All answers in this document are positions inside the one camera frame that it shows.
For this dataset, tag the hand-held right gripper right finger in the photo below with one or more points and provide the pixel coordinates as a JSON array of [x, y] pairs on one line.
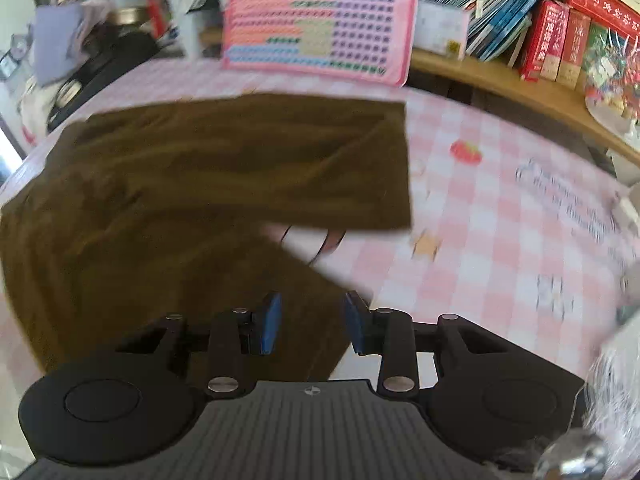
[[355, 325]]

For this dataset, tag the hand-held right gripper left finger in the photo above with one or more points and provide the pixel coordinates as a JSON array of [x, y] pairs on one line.
[[269, 321]]

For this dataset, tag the brown pants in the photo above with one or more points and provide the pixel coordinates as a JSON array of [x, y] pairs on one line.
[[200, 200]]

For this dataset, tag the pink checkered tablecloth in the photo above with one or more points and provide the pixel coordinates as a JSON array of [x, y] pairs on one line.
[[500, 240]]

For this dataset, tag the shiny metal knob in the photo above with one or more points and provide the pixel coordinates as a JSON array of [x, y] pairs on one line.
[[570, 457]]

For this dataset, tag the white fluffy object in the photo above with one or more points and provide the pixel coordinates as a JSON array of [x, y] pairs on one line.
[[617, 375]]

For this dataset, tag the wooden shelf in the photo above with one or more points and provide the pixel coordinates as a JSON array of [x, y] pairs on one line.
[[525, 90]]

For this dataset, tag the black bag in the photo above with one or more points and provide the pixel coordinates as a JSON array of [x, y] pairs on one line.
[[100, 75]]

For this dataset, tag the pink chart board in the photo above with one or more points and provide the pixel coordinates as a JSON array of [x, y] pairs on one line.
[[320, 17]]

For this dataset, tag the white card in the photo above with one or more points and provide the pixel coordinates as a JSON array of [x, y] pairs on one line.
[[442, 27]]

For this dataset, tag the red thick dictionary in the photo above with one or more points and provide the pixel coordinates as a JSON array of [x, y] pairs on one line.
[[542, 40]]

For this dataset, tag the row of books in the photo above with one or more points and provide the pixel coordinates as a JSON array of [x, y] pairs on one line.
[[482, 5]]

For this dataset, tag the lavender cloth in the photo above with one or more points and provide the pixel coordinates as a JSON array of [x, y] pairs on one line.
[[60, 42]]

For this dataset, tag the red slim dictionary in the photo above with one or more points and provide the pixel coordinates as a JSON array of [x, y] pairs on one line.
[[572, 47]]

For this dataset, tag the colourful illustrated box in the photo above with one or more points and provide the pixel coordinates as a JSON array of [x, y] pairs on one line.
[[612, 75]]

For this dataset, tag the red hardcover book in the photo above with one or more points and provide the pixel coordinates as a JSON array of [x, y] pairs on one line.
[[605, 5]]

